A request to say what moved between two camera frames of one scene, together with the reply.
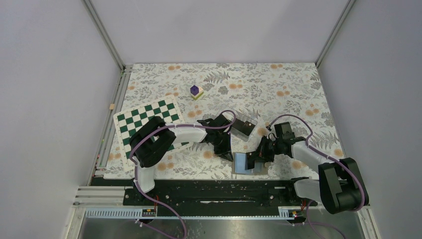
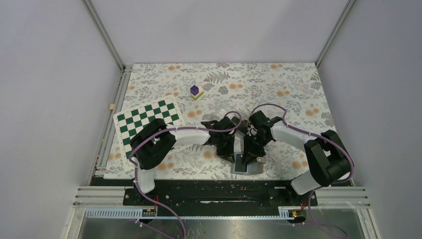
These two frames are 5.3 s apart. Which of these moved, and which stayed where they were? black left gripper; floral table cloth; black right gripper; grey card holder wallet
Moved: black right gripper
Stayed: black left gripper; floral table cloth; grey card holder wallet
